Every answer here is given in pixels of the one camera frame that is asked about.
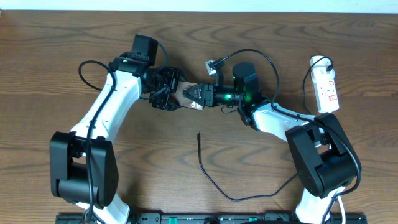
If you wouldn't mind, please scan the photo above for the white power strip cord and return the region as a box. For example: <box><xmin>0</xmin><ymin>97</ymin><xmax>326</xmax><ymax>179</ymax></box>
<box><xmin>335</xmin><ymin>186</ymin><xmax>346</xmax><ymax>224</ymax></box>

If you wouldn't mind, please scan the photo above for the white power strip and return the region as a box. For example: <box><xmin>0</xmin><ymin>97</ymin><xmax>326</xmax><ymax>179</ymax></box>
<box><xmin>311</xmin><ymin>66</ymin><xmax>340</xmax><ymax>113</ymax></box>

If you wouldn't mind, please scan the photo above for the white USB charger plug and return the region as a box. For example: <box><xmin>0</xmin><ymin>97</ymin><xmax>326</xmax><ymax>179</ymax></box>
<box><xmin>310</xmin><ymin>55</ymin><xmax>334</xmax><ymax>72</ymax></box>

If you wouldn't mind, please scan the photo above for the black charger cable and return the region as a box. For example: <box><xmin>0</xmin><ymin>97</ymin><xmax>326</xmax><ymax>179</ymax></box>
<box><xmin>197</xmin><ymin>56</ymin><xmax>335</xmax><ymax>202</ymax></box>

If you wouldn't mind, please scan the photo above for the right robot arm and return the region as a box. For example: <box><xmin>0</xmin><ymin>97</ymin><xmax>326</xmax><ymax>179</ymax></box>
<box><xmin>183</xmin><ymin>61</ymin><xmax>362</xmax><ymax>223</ymax></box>

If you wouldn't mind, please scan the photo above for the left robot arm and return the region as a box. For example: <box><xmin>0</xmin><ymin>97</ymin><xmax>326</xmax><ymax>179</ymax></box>
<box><xmin>49</xmin><ymin>52</ymin><xmax>185</xmax><ymax>223</ymax></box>

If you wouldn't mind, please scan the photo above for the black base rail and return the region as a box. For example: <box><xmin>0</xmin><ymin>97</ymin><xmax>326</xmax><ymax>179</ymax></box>
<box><xmin>55</xmin><ymin>212</ymin><xmax>368</xmax><ymax>224</ymax></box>

